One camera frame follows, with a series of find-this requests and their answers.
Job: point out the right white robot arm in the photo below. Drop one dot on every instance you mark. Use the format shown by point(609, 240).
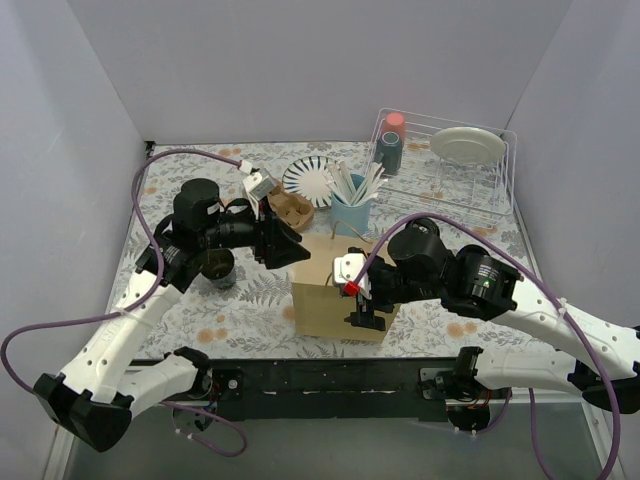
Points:
point(592, 358)

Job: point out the dark teal cup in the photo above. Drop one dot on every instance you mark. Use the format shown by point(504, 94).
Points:
point(388, 152)

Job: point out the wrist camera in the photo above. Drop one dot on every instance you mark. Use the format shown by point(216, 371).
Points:
point(257, 184)
point(346, 275)

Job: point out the brown cardboard cup carrier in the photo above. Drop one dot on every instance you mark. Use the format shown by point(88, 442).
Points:
point(293, 209)

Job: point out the brown paper bag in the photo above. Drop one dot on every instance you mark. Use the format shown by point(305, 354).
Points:
point(319, 308)

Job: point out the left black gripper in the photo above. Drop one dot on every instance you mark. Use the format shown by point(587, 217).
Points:
point(260, 236)

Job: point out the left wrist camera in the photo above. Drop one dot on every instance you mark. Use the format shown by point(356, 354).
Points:
point(257, 184)

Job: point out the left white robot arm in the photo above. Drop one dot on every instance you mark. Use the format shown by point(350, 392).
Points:
point(91, 396)

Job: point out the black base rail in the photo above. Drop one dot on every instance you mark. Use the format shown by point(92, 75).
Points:
point(410, 388)

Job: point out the pink cup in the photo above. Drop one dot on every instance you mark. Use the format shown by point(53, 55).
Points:
point(395, 122)

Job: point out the cream white plate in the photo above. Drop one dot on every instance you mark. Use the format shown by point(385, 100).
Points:
point(467, 145)

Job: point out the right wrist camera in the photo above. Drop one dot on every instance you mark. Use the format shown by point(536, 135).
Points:
point(346, 275)

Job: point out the blue striped plate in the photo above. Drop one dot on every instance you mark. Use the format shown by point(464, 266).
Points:
point(308, 177)

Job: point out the white wire dish rack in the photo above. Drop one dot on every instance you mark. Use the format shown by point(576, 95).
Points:
point(473, 194)

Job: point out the blue straw holder cup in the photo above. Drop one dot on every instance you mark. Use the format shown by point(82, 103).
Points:
point(348, 219)

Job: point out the black coffee cup lid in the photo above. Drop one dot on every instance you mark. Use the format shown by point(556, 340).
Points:
point(425, 225)

